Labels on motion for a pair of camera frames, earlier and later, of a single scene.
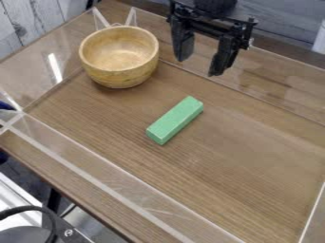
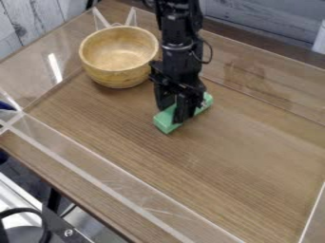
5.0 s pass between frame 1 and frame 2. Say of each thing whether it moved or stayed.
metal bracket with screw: stayed
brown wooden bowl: stayed
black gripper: moved
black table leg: stayed
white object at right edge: stayed
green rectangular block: moved
